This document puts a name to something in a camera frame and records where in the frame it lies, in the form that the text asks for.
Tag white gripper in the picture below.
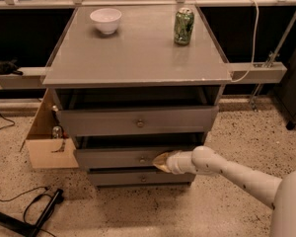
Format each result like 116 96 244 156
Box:
153 151 196 175

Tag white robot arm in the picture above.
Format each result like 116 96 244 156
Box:
153 146 296 237

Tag white cable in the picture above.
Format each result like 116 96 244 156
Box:
230 0 260 84

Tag grey drawer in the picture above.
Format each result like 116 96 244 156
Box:
87 169 195 187
57 106 218 136
74 132 203 169

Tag dark grey cart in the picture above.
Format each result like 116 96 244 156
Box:
275 48 296 130

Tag white ceramic bowl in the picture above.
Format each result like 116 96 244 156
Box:
90 8 122 35

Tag black floor cable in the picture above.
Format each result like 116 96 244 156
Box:
0 185 50 203

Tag grey top drawer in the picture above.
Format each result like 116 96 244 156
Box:
57 106 218 136

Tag green soda can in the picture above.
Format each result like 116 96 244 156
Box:
174 7 194 45

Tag grey bottom drawer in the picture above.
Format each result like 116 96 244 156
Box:
87 169 195 187

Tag black cloth item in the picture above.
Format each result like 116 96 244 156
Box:
0 60 23 75

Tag grey drawer cabinet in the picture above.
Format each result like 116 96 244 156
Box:
43 5 231 187

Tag grey metal rail frame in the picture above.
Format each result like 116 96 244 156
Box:
0 0 296 91

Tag black stand base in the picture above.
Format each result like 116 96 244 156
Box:
0 187 64 237

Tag cardboard box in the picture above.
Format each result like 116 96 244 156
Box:
25 90 78 169

